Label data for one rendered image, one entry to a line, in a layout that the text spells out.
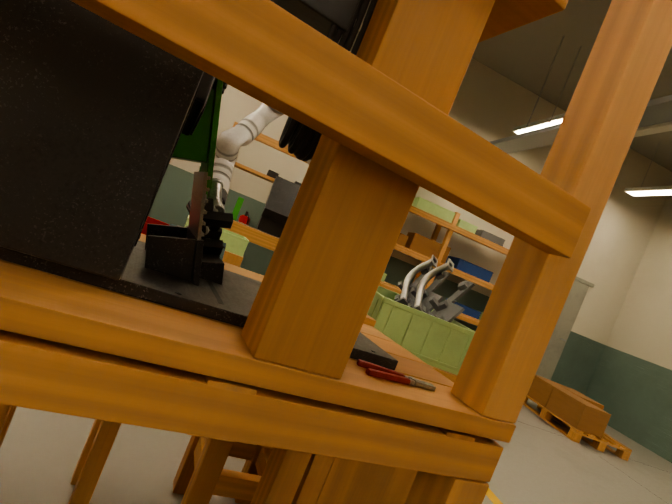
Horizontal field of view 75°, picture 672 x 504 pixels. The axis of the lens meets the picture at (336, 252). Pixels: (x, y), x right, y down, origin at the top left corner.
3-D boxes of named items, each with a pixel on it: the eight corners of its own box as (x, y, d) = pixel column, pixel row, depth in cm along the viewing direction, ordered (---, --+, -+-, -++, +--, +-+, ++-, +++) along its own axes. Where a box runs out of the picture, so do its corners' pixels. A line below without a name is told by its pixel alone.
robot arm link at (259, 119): (227, 129, 143) (237, 116, 137) (271, 91, 159) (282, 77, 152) (248, 150, 146) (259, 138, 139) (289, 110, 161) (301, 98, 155)
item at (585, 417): (515, 399, 627) (527, 370, 627) (562, 417, 640) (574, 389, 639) (571, 440, 509) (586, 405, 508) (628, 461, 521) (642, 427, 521)
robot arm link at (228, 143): (212, 137, 129) (239, 113, 137) (209, 156, 136) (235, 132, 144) (232, 150, 129) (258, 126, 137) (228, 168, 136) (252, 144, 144)
